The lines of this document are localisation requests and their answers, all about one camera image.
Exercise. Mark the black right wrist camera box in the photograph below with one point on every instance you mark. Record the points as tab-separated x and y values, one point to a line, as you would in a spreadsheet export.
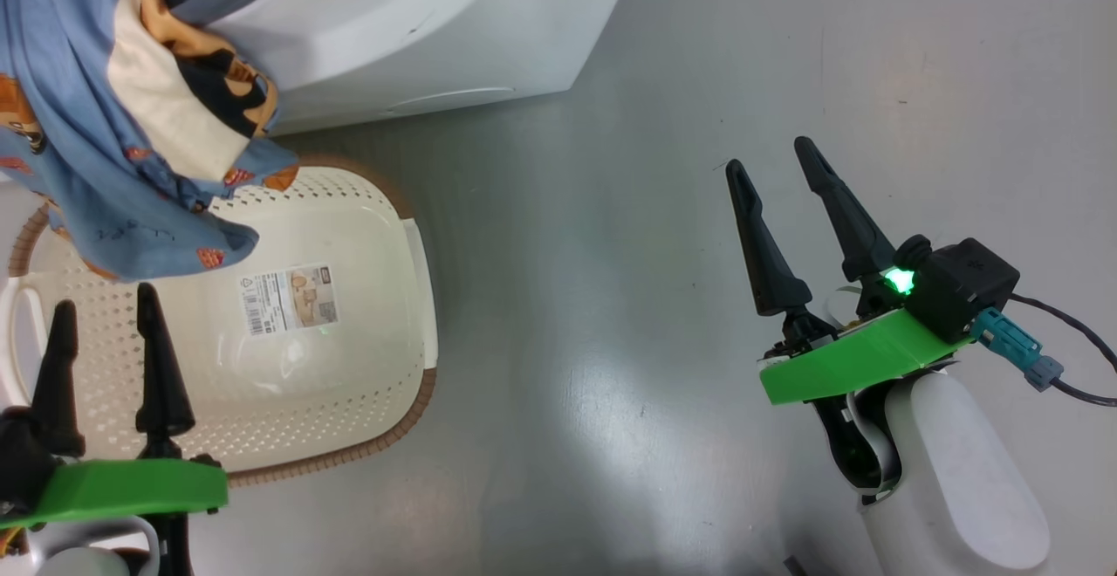
964	284

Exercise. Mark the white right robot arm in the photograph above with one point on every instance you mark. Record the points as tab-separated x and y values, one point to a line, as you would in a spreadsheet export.
951	471

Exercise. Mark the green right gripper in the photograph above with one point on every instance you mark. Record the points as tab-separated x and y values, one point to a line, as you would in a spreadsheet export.
855	358

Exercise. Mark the white front-load washing machine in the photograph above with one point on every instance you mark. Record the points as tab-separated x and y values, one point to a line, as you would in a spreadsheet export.
436	26

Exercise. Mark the blue bear print clothing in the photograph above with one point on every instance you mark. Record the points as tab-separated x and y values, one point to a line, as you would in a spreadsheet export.
78	122

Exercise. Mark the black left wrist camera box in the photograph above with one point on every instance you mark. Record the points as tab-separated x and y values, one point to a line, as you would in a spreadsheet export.
19	462

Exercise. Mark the basket product label sticker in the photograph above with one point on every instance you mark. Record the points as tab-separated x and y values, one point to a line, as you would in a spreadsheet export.
288	299

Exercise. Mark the cream perforated laundry basket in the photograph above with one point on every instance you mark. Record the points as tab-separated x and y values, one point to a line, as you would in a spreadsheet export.
349	366

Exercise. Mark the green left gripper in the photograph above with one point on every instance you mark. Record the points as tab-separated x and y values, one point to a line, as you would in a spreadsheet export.
131	484

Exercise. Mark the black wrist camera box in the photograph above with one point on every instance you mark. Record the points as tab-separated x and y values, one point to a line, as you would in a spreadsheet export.
964	284
19	462

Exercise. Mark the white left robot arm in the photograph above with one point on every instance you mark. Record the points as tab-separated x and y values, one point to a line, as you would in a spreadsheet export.
87	550

